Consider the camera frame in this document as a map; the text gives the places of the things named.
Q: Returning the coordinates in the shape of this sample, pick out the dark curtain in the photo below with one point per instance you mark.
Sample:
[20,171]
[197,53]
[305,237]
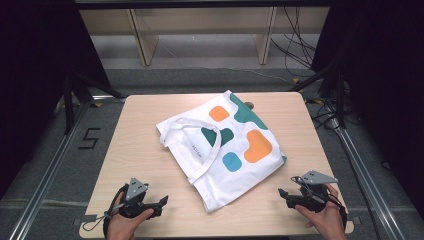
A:
[33,83]
[383,83]

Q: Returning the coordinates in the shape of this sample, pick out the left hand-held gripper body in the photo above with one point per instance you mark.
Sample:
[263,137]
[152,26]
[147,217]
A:
[135,189]

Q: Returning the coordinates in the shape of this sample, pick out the light wooden bench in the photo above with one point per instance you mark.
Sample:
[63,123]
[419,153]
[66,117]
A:
[206,23]

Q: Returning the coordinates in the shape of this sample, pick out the metal floor rail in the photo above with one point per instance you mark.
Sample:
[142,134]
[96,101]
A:
[366,180]
[50,173]

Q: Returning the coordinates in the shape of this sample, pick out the person's right hand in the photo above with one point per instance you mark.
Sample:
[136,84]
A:
[325,221]

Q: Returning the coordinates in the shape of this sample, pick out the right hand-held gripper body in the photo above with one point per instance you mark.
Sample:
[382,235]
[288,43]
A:
[311,193]

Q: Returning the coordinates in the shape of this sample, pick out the person's left hand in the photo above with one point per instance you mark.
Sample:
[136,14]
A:
[123,226]

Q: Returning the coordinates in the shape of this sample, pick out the white tote bag coloured patches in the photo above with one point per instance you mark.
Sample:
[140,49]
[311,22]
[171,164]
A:
[230,186]

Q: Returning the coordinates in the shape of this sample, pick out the black metal stand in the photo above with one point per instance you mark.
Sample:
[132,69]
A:
[339,100]
[69,106]

